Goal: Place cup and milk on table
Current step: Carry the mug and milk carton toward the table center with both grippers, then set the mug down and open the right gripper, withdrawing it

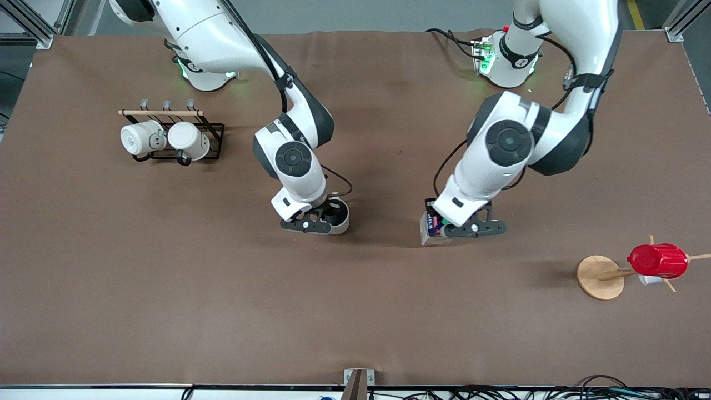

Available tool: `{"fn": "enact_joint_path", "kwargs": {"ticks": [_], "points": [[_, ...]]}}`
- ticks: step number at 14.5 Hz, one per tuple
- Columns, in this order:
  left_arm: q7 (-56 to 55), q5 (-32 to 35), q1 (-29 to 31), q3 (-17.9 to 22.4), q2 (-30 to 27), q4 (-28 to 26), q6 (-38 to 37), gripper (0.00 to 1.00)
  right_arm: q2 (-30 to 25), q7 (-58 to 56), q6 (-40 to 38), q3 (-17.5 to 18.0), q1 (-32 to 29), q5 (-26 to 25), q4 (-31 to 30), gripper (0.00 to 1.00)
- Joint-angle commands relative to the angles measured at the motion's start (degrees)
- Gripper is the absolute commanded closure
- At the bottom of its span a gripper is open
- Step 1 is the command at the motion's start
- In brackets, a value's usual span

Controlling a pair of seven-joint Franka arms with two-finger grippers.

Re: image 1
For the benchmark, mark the small white cup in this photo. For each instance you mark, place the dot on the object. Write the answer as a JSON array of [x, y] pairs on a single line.
[[649, 280]]

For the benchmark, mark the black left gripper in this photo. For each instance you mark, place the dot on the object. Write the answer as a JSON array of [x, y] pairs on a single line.
[[430, 209]]

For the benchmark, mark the white ceramic mug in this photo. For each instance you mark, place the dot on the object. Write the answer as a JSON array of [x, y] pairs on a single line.
[[139, 139], [189, 139]]

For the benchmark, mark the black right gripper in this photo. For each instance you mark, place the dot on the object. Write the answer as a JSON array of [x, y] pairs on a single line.
[[332, 211]]

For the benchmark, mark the red plastic cup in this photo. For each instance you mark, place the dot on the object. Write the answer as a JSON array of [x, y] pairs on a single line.
[[658, 261]]

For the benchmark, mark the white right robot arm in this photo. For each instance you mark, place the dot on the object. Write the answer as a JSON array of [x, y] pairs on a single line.
[[294, 161]]

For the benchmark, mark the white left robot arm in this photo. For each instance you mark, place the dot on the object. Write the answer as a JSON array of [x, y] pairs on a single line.
[[508, 144]]

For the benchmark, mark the blue white milk carton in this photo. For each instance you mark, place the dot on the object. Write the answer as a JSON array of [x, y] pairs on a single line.
[[429, 236]]

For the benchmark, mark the beige mug with grey inside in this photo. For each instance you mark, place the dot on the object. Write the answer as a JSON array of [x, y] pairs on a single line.
[[344, 219]]

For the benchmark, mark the aluminium frame profile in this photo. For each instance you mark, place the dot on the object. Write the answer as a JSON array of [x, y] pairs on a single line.
[[677, 22], [30, 22]]

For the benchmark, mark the wooden mug tree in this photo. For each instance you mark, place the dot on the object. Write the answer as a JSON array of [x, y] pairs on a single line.
[[600, 278]]

